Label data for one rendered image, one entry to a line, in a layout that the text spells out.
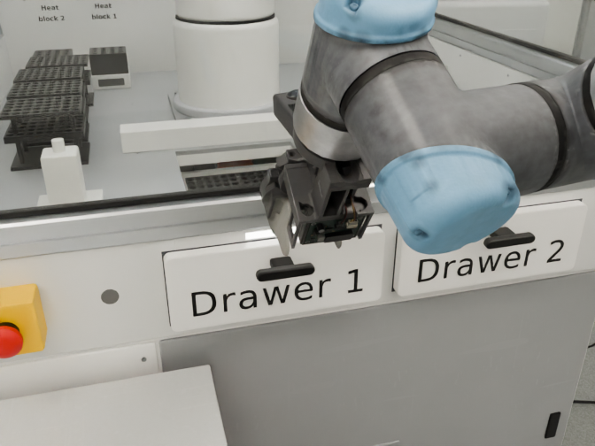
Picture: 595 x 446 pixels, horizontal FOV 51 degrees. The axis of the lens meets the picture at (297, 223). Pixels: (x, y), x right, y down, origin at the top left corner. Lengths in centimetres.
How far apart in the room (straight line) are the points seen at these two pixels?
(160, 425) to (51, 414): 14
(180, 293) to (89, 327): 12
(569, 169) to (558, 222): 53
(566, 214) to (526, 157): 57
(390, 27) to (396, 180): 9
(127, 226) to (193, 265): 9
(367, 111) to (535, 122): 10
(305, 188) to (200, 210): 23
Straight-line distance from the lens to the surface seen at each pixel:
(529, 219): 93
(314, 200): 55
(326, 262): 82
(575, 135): 43
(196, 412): 80
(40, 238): 78
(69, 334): 85
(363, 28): 40
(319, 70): 44
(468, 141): 37
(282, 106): 61
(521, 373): 114
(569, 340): 115
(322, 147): 49
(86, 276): 80
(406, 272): 88
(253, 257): 79
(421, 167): 36
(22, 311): 78
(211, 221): 77
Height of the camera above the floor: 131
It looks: 27 degrees down
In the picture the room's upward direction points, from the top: straight up
